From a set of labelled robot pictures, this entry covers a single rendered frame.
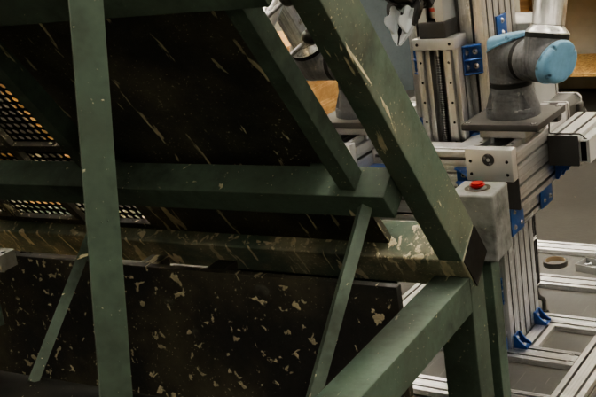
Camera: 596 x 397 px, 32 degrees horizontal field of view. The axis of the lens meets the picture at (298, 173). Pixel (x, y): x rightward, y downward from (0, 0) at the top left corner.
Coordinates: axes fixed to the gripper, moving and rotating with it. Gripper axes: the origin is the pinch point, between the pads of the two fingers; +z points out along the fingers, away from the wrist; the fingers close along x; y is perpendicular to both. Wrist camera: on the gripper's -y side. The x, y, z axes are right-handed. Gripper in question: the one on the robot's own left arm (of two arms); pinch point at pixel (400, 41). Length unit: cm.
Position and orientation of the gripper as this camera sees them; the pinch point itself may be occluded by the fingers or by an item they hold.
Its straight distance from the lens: 245.8
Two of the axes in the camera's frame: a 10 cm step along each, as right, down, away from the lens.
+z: -1.4, 9.8, -1.2
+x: 8.2, 0.4, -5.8
